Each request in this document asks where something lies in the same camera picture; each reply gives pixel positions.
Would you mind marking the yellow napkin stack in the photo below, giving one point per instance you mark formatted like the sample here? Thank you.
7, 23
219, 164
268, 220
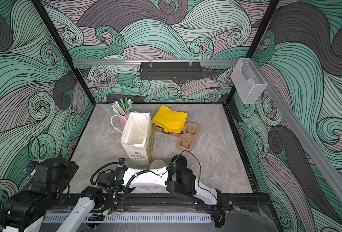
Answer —
170, 121

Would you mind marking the white paper gift bag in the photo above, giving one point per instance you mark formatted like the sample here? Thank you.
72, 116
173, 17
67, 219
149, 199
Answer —
138, 138

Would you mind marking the black cup lid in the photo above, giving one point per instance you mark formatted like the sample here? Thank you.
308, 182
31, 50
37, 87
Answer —
179, 159

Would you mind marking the brown pulp cup carrier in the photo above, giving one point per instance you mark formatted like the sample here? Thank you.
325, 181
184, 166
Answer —
187, 139

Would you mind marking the clear acrylic wall holder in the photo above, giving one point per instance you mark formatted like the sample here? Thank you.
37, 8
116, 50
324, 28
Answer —
248, 79

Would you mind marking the black wall tray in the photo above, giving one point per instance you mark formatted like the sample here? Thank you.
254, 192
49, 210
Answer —
179, 71

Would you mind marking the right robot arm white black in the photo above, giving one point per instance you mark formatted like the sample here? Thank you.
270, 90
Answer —
118, 179

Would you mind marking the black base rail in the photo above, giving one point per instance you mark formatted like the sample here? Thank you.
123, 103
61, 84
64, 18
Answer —
227, 200

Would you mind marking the white slotted cable duct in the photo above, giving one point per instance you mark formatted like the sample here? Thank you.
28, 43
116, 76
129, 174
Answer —
139, 218

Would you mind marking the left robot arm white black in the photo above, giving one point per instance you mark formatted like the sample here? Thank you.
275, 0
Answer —
25, 210

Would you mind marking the pink holder with straws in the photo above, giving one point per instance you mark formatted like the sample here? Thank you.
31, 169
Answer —
122, 108

